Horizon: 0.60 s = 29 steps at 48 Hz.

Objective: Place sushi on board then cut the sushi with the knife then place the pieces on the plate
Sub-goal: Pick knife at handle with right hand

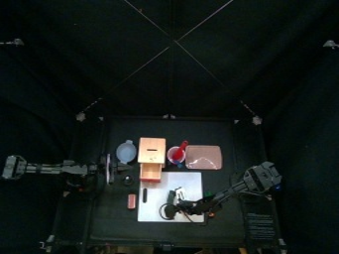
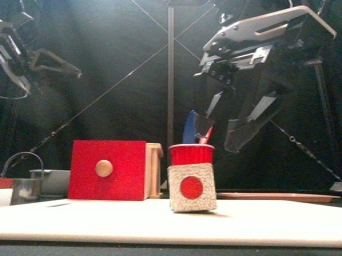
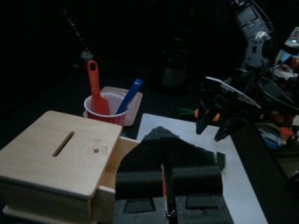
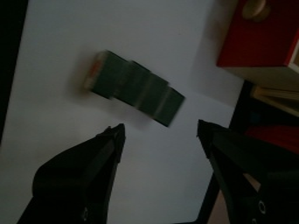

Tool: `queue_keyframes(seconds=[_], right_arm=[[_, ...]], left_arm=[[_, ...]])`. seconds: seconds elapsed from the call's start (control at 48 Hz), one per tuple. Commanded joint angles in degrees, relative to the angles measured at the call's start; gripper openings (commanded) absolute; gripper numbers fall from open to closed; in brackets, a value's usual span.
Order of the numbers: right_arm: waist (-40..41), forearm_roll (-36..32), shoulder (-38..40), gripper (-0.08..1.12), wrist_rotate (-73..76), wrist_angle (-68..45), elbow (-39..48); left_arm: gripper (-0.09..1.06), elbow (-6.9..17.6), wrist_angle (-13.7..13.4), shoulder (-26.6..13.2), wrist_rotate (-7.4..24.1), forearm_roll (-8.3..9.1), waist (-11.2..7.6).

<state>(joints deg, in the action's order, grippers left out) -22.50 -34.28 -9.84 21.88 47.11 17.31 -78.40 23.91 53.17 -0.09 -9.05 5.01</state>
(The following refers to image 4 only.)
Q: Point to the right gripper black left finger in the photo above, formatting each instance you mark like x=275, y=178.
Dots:
x=78, y=175

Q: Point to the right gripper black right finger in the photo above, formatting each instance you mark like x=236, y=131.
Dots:
x=248, y=157

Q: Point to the white cutting board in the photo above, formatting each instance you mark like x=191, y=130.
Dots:
x=58, y=122

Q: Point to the toy sushi roll, dark seaweed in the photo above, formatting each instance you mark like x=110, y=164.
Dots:
x=136, y=87

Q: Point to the light wooden crate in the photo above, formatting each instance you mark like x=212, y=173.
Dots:
x=280, y=97

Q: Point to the red wooden box with knob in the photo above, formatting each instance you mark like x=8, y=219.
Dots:
x=260, y=43

